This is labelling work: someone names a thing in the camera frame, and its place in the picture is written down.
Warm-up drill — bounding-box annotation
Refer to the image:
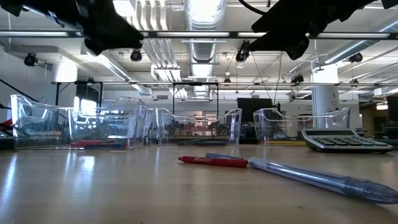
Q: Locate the black monitor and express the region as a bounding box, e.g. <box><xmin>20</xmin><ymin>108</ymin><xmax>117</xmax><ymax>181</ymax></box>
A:
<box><xmin>387</xmin><ymin>95</ymin><xmax>398</xmax><ymax>125</ymax></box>
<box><xmin>236</xmin><ymin>97</ymin><xmax>274</xmax><ymax>123</ymax></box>

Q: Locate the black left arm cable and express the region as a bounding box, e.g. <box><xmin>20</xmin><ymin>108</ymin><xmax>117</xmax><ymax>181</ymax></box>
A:
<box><xmin>0</xmin><ymin>77</ymin><xmax>44</xmax><ymax>104</ymax></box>

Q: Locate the overhead bar with light strips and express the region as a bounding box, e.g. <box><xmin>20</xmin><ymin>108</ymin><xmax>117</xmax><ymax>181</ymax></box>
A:
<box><xmin>0</xmin><ymin>30</ymin><xmax>398</xmax><ymax>40</ymax></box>

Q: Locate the yellow pencil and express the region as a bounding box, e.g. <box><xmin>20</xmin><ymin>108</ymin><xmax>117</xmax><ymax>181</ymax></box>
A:
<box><xmin>266</xmin><ymin>139</ymin><xmax>308</xmax><ymax>147</ymax></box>

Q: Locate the grey desk calculator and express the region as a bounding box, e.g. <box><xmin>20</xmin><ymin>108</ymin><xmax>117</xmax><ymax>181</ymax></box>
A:
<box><xmin>301</xmin><ymin>128</ymin><xmax>394</xmax><ymax>154</ymax></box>

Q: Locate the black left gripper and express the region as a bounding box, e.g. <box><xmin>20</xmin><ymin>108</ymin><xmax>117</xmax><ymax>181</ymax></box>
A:
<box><xmin>74</xmin><ymin>0</ymin><xmax>144</xmax><ymax>57</ymax></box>

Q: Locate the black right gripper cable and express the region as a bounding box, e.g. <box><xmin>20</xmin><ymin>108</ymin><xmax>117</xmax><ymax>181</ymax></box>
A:
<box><xmin>238</xmin><ymin>0</ymin><xmax>269</xmax><ymax>16</ymax></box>

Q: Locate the white column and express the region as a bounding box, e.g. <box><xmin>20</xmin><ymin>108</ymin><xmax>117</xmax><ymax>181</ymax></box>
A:
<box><xmin>312</xmin><ymin>60</ymin><xmax>340</xmax><ymax>129</ymax></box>

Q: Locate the clear plastic bin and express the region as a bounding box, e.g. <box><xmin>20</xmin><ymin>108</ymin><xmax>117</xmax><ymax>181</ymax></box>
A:
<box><xmin>155</xmin><ymin>107</ymin><xmax>243</xmax><ymax>147</ymax></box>
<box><xmin>11</xmin><ymin>94</ymin><xmax>149</xmax><ymax>151</ymax></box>
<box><xmin>68</xmin><ymin>96</ymin><xmax>158</xmax><ymax>147</ymax></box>
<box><xmin>253</xmin><ymin>107</ymin><xmax>351</xmax><ymax>146</ymax></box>

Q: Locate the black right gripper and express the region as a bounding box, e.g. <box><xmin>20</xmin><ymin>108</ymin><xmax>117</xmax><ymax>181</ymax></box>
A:
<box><xmin>248</xmin><ymin>0</ymin><xmax>330</xmax><ymax>62</ymax></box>

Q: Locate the wooden cabinet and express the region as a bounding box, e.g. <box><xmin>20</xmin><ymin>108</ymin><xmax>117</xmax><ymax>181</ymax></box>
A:
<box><xmin>360</xmin><ymin>107</ymin><xmax>377</xmax><ymax>138</ymax></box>

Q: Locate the black metal stand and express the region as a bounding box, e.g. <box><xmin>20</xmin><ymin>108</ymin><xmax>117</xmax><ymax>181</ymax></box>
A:
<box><xmin>55</xmin><ymin>80</ymin><xmax>104</xmax><ymax>108</ymax></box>
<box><xmin>172</xmin><ymin>82</ymin><xmax>220</xmax><ymax>118</ymax></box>

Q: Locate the black ceiling spot lamp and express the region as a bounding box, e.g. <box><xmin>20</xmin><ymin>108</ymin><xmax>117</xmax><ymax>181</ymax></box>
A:
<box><xmin>24</xmin><ymin>52</ymin><xmax>37</xmax><ymax>67</ymax></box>
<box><xmin>129</xmin><ymin>48</ymin><xmax>143</xmax><ymax>62</ymax></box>
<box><xmin>290</xmin><ymin>73</ymin><xmax>305</xmax><ymax>85</ymax></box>
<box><xmin>348</xmin><ymin>52</ymin><xmax>364</xmax><ymax>64</ymax></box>
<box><xmin>235</xmin><ymin>39</ymin><xmax>252</xmax><ymax>63</ymax></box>

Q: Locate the red object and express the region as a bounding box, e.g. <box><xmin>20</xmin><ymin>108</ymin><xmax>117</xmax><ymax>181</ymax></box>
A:
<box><xmin>0</xmin><ymin>117</ymin><xmax>14</xmax><ymax>131</ymax></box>

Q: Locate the corrugated silver ventilation duct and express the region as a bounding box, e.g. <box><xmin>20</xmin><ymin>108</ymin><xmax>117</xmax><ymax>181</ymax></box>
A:
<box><xmin>183</xmin><ymin>0</ymin><xmax>227</xmax><ymax>98</ymax></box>

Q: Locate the red crayon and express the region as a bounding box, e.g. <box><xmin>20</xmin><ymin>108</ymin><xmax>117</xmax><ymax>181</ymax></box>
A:
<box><xmin>177</xmin><ymin>155</ymin><xmax>249</xmax><ymax>169</ymax></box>

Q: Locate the silver ceiling pipe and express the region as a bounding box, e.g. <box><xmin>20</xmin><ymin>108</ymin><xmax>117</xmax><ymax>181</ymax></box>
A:
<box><xmin>325</xmin><ymin>17</ymin><xmax>398</xmax><ymax>66</ymax></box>

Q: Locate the clear grey ballpoint pen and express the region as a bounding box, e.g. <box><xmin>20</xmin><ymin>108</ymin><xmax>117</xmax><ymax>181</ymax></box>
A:
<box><xmin>247</xmin><ymin>156</ymin><xmax>398</xmax><ymax>205</ymax></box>

